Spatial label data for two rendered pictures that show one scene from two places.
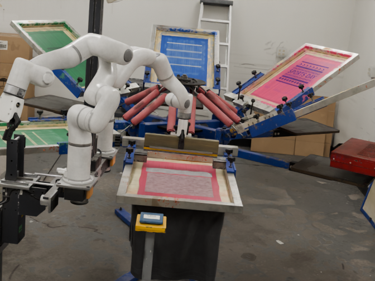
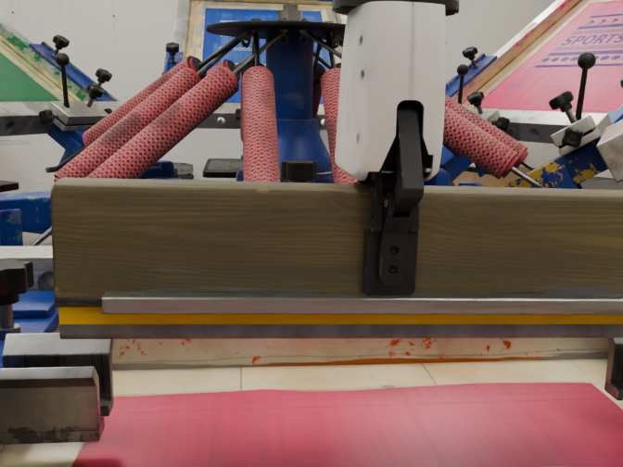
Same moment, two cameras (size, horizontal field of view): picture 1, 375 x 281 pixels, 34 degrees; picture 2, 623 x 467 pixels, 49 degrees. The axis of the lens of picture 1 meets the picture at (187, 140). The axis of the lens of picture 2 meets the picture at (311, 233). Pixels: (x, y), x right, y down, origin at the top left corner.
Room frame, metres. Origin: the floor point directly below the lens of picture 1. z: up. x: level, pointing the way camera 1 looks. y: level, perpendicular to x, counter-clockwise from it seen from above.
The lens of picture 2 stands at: (2.80, 0.11, 1.20)
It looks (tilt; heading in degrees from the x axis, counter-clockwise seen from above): 11 degrees down; 356
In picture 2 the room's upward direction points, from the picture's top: 1 degrees clockwise
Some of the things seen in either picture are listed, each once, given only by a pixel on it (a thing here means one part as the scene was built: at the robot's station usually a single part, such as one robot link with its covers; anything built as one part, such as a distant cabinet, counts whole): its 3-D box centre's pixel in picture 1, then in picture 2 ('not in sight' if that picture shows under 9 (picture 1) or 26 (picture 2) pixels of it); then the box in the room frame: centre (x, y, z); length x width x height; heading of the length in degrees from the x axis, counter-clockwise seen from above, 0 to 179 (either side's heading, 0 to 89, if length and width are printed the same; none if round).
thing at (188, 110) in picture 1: (179, 102); not in sight; (3.21, 0.06, 1.33); 0.15 x 0.10 x 0.11; 138
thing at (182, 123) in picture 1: (183, 125); (391, 83); (3.23, 0.03, 1.20); 0.10 x 0.07 x 0.11; 2
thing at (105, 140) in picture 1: (99, 135); not in sight; (2.81, 0.42, 1.21); 0.16 x 0.13 x 0.15; 86
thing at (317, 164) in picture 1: (268, 158); not in sight; (3.77, -0.53, 0.91); 1.34 x 0.40 x 0.08; 62
